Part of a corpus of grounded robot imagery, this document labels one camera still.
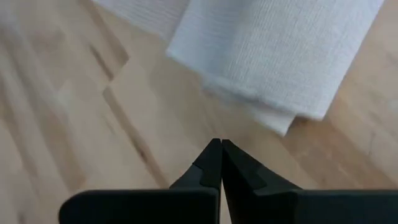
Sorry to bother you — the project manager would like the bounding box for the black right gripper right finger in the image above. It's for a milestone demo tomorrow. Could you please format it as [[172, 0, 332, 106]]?
[[222, 139, 398, 224]]

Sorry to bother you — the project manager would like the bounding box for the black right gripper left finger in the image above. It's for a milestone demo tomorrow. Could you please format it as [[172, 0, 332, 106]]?
[[58, 138, 223, 224]]

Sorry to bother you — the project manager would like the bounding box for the white elastic bandage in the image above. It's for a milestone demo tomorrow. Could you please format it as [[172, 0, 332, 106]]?
[[91, 0, 386, 137]]

